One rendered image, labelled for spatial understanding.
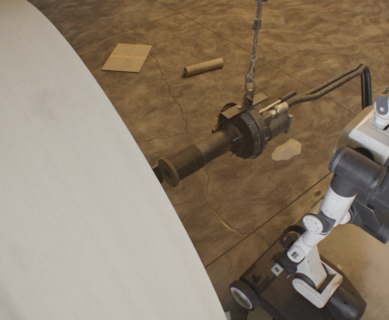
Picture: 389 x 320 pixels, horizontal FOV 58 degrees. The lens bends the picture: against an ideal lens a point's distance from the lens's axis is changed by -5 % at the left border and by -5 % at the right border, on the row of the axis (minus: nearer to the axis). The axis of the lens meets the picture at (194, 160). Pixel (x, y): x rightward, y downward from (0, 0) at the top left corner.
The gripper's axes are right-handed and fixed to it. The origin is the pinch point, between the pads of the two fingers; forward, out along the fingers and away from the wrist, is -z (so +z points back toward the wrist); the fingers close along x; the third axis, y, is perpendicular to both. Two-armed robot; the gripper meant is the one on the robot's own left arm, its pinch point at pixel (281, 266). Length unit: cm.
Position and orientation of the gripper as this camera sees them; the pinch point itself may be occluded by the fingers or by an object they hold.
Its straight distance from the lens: 177.6
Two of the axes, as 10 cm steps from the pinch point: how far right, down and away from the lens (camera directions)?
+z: 1.4, -5.8, -8.1
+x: -6.9, -6.4, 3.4
